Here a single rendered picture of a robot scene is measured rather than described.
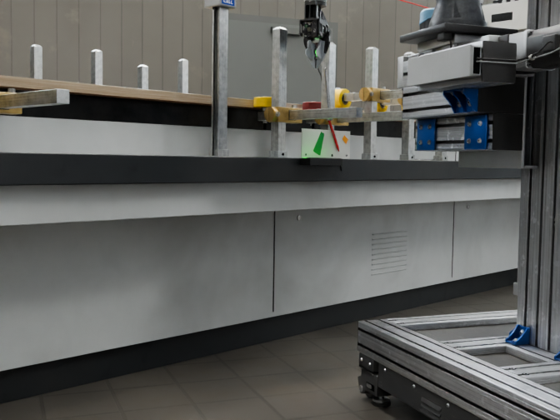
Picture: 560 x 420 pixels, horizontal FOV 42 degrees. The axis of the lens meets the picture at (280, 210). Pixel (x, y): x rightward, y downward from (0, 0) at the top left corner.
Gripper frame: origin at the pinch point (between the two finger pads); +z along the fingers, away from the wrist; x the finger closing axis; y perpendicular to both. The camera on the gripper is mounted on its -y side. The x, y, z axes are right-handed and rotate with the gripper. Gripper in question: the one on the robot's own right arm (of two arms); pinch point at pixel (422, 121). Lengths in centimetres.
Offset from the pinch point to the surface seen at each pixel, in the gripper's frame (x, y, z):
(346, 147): 3.8, -35.0, 8.4
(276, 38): -31, -37, -26
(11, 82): -115, -52, -5
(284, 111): -28.8, -34.9, -2.6
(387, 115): -1.5, -13.3, -2.1
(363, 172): 12.4, -33.5, 17.4
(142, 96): -74, -52, -5
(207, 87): 276, -443, -59
